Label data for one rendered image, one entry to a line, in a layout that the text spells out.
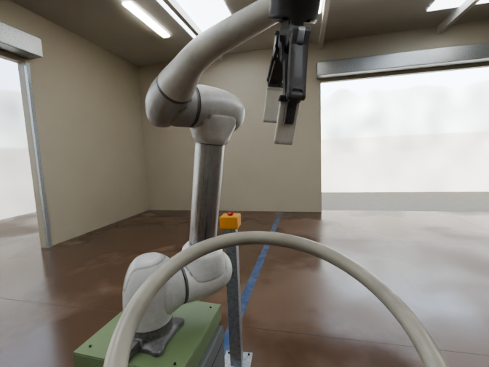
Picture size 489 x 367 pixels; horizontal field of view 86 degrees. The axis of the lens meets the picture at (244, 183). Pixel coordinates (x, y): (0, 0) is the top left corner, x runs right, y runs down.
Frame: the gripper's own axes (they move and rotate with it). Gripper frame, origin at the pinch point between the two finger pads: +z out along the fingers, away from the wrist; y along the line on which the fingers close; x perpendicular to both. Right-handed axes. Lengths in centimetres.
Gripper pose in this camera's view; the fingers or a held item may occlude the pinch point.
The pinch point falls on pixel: (276, 125)
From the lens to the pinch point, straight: 49.7
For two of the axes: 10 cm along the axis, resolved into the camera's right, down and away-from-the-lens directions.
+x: 9.9, 0.5, 1.0
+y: 0.7, 4.7, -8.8
